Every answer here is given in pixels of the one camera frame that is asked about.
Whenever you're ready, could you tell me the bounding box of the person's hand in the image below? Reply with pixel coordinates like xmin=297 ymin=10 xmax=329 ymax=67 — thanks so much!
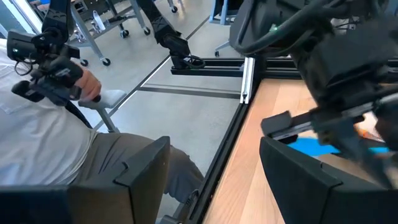
xmin=73 ymin=68 xmax=103 ymax=103

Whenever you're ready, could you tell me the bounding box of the long orange spatula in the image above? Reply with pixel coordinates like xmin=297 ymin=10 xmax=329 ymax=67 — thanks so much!
xmin=356 ymin=128 xmax=384 ymax=142

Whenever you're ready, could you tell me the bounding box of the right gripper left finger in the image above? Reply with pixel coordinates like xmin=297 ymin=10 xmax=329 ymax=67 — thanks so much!
xmin=0 ymin=136 xmax=171 ymax=224

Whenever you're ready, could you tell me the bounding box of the grey wheeled cart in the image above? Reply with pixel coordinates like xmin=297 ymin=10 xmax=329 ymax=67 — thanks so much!
xmin=68 ymin=0 xmax=152 ymax=68

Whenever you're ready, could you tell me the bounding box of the person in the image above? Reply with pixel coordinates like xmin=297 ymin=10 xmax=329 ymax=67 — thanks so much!
xmin=0 ymin=37 xmax=206 ymax=205

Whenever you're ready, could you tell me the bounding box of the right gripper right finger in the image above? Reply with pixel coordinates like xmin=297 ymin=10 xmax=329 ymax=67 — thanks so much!
xmin=259 ymin=136 xmax=398 ymax=224

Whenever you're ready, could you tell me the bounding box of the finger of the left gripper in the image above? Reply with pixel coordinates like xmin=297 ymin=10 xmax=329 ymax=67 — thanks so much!
xmin=313 ymin=114 xmax=396 ymax=190
xmin=260 ymin=110 xmax=312 ymax=146

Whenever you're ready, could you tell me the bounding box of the teal silicone spatula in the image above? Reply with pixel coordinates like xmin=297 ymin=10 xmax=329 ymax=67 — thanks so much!
xmin=287 ymin=137 xmax=391 ymax=157

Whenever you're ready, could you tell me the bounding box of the grey chair armrest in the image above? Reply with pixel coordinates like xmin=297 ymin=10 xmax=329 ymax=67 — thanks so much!
xmin=77 ymin=89 xmax=128 ymax=134

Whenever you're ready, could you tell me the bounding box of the black frame beam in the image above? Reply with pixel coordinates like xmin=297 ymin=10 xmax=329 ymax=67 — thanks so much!
xmin=170 ymin=57 xmax=398 ymax=79

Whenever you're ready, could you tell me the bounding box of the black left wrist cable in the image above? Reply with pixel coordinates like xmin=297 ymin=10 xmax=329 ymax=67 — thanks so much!
xmin=233 ymin=0 xmax=343 ymax=57

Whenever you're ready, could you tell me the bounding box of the black aluminium table frame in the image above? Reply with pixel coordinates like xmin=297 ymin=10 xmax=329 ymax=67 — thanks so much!
xmin=183 ymin=77 xmax=261 ymax=224

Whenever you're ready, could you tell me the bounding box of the blue-grey desk leg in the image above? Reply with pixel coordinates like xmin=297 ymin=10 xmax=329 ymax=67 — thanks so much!
xmin=208 ymin=0 xmax=246 ymax=58

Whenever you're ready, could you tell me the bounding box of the silver frame bracket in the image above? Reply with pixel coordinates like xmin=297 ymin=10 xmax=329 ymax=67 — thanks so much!
xmin=239 ymin=57 xmax=256 ymax=105

